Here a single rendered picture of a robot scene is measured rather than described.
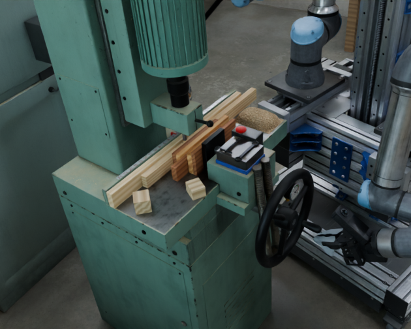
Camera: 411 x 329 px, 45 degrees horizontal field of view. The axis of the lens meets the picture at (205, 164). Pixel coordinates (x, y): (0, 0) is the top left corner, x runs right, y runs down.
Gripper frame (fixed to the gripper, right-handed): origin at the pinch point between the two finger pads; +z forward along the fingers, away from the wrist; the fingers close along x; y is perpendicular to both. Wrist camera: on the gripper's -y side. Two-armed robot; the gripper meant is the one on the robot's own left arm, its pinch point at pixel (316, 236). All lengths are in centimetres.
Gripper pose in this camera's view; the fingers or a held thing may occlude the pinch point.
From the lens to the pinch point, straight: 147.4
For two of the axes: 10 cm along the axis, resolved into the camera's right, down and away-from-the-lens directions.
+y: 4.7, 8.4, 2.7
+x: 6.0, -5.3, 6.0
